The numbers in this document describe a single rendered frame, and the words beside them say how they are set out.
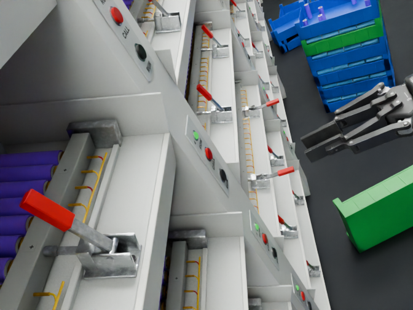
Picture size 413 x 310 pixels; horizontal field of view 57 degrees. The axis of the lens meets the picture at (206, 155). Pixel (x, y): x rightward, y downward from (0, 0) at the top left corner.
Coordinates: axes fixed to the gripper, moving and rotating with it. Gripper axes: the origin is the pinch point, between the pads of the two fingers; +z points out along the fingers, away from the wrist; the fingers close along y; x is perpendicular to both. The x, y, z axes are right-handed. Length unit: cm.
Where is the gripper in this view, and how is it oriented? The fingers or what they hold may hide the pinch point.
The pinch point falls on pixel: (322, 142)
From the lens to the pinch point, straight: 73.2
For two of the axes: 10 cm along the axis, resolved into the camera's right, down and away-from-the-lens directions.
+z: -8.1, 4.3, 3.9
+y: -0.1, 6.6, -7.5
